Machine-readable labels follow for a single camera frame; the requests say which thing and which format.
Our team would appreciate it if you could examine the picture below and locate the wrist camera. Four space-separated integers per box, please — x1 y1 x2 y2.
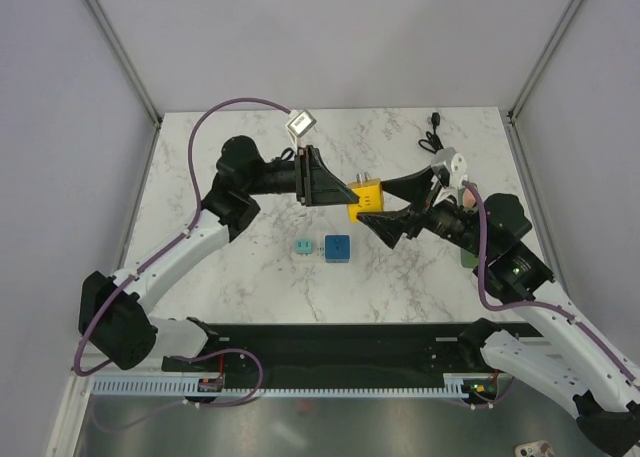
286 110 317 138
430 147 468 206

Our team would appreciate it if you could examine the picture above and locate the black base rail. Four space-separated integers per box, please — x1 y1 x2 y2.
159 321 546 391

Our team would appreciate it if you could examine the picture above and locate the green power strip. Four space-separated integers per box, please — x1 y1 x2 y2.
460 249 479 269

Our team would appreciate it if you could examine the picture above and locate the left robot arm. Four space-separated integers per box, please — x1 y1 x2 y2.
74 136 359 376

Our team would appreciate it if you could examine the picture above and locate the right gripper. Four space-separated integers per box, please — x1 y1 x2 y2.
358 164 493 258

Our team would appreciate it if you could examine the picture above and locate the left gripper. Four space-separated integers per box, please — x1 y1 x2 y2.
245 145 358 207

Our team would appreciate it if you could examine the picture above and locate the yellow cube socket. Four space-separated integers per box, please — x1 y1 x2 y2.
347 172 384 223

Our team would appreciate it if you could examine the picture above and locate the blue cube socket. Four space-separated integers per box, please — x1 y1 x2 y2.
324 234 351 263

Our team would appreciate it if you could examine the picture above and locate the white cable duct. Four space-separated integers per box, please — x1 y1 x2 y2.
89 374 498 399

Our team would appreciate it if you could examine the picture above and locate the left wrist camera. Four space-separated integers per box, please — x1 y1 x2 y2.
286 110 317 138

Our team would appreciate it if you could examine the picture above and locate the teal usb charger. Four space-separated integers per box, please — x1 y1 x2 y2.
294 239 314 255

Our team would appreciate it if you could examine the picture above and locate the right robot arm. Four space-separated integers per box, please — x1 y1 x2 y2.
357 169 639 456

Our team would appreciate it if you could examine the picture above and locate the pink plug adapter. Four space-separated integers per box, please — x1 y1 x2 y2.
460 188 477 210

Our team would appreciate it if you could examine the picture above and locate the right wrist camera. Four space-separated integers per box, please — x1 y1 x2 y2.
430 147 468 206

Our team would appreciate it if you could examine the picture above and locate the white triangular power strip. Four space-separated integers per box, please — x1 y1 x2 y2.
291 216 334 264

